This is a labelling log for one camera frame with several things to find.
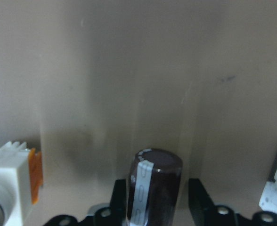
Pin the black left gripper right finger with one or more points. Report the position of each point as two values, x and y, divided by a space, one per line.
202 208

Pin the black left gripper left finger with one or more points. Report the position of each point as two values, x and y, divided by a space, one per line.
118 203

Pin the dark brown capacitor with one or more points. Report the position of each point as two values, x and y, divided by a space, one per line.
153 187

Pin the green push button switch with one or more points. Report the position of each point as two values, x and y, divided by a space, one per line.
20 180

